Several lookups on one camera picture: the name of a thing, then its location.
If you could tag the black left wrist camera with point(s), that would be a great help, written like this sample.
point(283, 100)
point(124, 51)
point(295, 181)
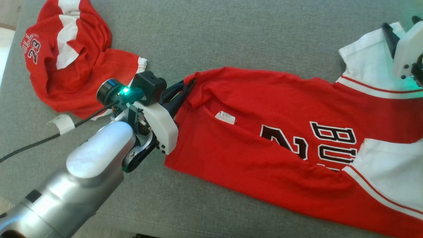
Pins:
point(150, 87)

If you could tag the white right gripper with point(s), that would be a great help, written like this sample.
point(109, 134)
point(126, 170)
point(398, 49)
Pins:
point(409, 49)

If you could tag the red 23 jersey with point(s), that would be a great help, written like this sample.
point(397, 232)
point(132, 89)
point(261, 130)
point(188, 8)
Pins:
point(69, 72)

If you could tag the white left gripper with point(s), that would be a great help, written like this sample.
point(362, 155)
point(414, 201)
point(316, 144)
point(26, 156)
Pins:
point(162, 129)

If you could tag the red white basketball jersey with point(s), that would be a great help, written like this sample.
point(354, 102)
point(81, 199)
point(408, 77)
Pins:
point(264, 158)

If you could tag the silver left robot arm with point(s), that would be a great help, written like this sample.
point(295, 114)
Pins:
point(79, 178)

